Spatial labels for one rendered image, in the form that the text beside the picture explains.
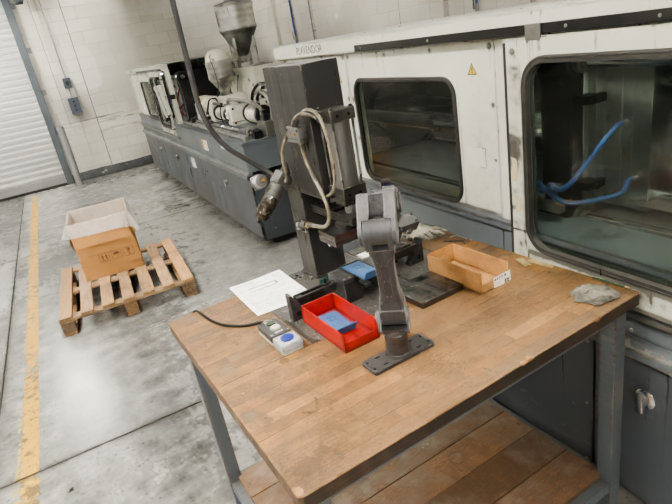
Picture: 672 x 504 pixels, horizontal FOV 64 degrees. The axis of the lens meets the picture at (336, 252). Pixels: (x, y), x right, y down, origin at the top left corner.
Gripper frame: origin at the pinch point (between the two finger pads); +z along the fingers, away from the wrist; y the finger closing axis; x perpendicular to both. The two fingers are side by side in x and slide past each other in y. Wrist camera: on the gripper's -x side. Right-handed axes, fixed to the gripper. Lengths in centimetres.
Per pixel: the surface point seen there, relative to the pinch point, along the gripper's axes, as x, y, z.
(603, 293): -44, -46, -13
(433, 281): -17.5, -10.3, 9.2
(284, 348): 37.6, -11.4, 9.5
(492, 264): -35.3, -16.4, 2.6
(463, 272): -23.7, -15.0, 2.4
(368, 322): 13.2, -16.6, 4.9
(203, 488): 63, 1, 125
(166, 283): 24, 189, 220
